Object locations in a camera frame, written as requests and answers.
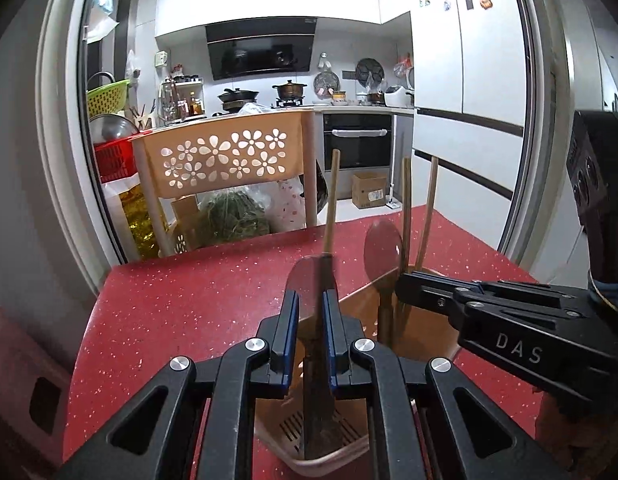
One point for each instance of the black range hood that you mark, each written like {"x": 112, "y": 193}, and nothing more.
{"x": 260, "y": 46}

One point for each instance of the red plastic basket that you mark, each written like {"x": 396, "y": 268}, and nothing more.
{"x": 115, "y": 159}

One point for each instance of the light bamboo chopstick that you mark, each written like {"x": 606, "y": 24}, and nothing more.
{"x": 430, "y": 203}

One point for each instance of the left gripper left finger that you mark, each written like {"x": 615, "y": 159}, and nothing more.
{"x": 195, "y": 419}

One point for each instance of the white refrigerator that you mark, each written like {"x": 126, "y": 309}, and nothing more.
{"x": 471, "y": 108}

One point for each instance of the bag of green vegetables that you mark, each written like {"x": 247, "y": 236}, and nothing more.
{"x": 231, "y": 215}

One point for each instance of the cardboard box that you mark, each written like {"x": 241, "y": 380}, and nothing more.
{"x": 369, "y": 189}

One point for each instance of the green plastic basket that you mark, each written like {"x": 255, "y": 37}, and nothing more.
{"x": 109, "y": 98}

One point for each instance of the beige plastic utensil holder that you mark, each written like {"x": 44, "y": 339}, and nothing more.
{"x": 418, "y": 336}

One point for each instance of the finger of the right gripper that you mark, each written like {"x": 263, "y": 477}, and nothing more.
{"x": 536, "y": 305}

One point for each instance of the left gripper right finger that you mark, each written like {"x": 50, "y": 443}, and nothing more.
{"x": 426, "y": 420}

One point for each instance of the beige flower-pattern chair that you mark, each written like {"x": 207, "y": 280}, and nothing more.
{"x": 225, "y": 152}

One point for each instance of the black cooking pot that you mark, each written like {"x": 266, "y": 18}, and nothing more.
{"x": 290, "y": 91}

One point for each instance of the dark brown wooden spoon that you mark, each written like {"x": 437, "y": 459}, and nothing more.
{"x": 382, "y": 255}

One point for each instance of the dark wok pan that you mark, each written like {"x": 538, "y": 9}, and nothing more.
{"x": 234, "y": 99}

